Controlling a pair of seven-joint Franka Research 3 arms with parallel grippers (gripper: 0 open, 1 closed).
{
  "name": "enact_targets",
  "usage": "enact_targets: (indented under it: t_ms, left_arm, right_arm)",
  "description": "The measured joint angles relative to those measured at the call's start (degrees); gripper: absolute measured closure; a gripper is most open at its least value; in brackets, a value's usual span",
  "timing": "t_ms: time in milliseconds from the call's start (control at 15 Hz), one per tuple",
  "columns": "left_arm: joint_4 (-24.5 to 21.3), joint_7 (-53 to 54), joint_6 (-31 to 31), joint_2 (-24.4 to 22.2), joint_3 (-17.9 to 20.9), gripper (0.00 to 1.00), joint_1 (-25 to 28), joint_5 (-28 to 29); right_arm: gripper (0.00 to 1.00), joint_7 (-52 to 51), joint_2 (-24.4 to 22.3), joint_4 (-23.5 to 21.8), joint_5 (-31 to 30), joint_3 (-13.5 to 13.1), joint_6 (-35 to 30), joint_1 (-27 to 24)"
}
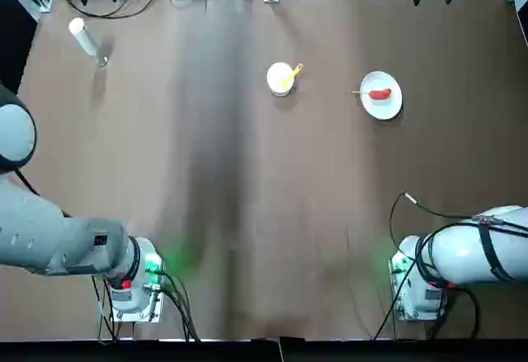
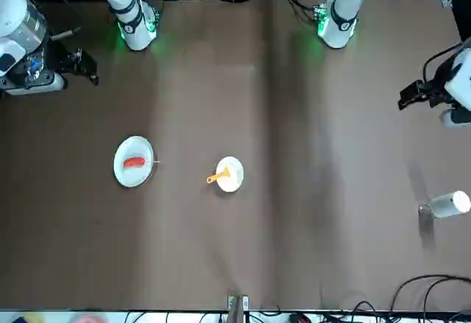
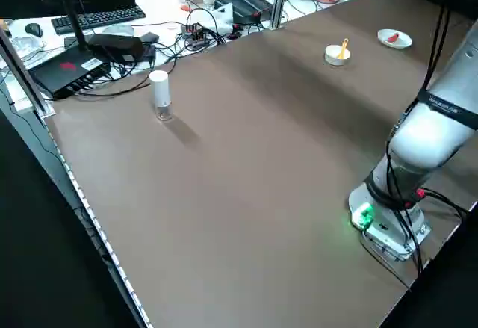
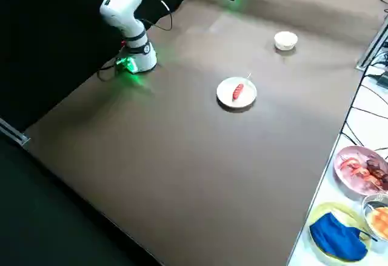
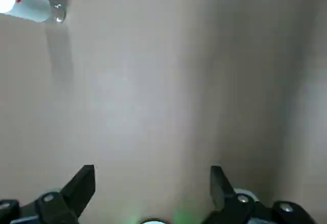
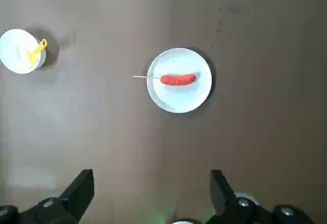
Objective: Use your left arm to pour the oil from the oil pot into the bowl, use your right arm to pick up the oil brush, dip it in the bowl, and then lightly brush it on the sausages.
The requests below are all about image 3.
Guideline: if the white cylindrical oil pot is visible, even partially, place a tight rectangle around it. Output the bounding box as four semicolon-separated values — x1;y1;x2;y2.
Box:
148;69;175;122

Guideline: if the white round bowl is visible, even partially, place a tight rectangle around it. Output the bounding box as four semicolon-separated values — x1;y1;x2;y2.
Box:
323;44;353;68

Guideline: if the grey usb hub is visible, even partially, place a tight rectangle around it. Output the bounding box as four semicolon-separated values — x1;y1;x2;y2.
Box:
180;22;211;49

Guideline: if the black ribbed device box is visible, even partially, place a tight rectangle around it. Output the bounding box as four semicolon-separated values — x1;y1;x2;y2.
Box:
230;0;274;25

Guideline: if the black power adapter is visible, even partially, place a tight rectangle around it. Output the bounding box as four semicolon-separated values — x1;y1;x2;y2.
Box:
87;33;146;63

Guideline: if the black flat box red logo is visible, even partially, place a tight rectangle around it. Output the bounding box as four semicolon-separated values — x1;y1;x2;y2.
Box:
28;49;113;100

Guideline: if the black keyboard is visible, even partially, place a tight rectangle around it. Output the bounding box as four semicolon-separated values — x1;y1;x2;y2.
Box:
50;6;147;36

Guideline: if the white round plate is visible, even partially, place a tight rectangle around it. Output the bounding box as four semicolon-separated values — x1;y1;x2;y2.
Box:
376;28;414;50

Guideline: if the black stand pole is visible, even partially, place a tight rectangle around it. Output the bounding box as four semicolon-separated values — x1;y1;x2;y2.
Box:
51;0;90;53

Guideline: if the aluminium frame profile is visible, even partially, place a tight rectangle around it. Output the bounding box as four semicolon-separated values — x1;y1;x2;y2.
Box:
0;25;57;118

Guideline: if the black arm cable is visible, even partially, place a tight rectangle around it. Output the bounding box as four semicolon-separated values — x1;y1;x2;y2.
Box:
383;0;468;288

